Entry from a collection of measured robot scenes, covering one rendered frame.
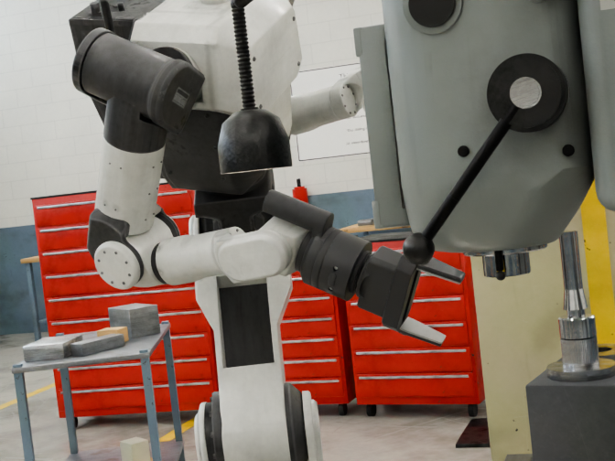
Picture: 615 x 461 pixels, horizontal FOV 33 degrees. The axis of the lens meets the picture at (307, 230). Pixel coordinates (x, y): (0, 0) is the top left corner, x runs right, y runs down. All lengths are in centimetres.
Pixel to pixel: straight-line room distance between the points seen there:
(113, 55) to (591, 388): 77
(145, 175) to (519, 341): 156
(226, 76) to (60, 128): 1024
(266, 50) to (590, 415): 71
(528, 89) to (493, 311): 194
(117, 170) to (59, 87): 1026
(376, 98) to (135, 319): 327
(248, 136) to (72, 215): 552
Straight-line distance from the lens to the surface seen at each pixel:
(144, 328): 431
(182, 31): 157
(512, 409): 291
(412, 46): 101
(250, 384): 169
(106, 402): 660
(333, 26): 1057
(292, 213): 143
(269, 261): 144
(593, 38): 97
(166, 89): 144
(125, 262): 156
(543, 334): 286
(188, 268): 155
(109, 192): 155
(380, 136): 109
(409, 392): 588
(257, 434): 168
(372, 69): 110
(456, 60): 100
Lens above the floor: 140
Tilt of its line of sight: 3 degrees down
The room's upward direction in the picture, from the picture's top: 6 degrees counter-clockwise
